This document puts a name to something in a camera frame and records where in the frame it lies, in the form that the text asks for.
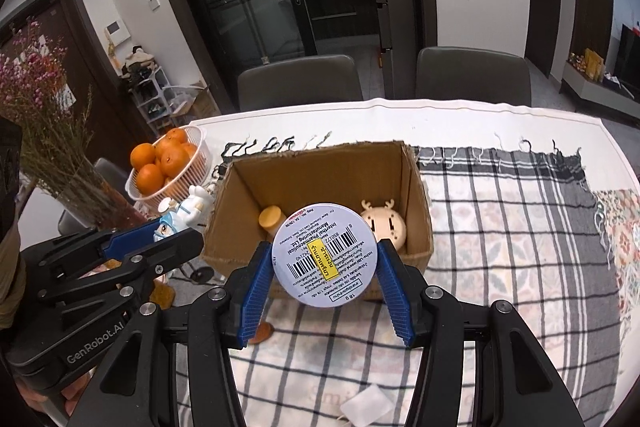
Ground patterned floral table mat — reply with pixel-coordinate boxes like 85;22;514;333
594;190;639;341

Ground grey chair left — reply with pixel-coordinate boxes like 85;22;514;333
238;54;363;112

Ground white paper piece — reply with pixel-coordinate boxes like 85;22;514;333
340;385;394;427

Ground white jar orange lid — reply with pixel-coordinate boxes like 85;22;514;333
258;205;288;241

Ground orange front right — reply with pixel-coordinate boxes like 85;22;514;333
160;144;190;179

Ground dried purple flowers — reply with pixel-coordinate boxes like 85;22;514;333
1;20;101;206

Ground white fruit basket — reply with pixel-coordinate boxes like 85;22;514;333
125;124;212;211

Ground white tv cabinet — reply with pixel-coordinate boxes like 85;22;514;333
560;62;639;124

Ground glass vase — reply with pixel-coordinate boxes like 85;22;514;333
56;164;146;230

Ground orange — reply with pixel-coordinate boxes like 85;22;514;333
136;164;165;196
129;143;156;171
160;144;190;179

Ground round blue white tin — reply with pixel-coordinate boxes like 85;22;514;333
271;202;378;308

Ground black television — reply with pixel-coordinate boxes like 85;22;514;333
614;25;640;98

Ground beige deer doll head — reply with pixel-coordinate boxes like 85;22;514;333
360;199;407;251

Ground orange front left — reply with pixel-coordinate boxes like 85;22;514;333
136;164;165;196

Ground orange low small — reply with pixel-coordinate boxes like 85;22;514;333
165;128;189;143

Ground grey plaid cloth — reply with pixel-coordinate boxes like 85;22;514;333
231;146;620;426

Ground brown cardboard box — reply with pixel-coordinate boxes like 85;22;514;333
202;142;434;308

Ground person left hand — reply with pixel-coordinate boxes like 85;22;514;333
14;372;92;415

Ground grey chair right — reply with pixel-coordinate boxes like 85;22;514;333
416;46;532;106

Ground grey chair near vase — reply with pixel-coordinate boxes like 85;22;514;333
58;158;132;235

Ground orange back right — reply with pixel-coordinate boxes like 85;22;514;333
129;143;156;171

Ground white blue figurine keychain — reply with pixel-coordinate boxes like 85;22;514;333
153;185;215;242

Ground white shoe rack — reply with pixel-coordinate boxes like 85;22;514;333
130;66;176;138

